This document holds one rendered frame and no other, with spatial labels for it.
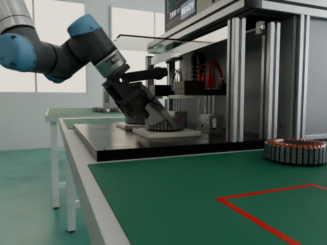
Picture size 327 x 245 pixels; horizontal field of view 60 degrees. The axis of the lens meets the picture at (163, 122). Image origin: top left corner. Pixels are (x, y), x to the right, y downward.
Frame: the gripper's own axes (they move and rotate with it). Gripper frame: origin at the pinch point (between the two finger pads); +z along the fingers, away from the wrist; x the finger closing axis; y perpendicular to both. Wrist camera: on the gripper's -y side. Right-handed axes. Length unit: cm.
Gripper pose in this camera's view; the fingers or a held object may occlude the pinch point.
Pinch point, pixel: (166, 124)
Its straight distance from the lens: 80.7
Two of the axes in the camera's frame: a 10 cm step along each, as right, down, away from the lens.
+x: 3.7, 0.8, -9.3
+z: 5.8, 7.6, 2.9
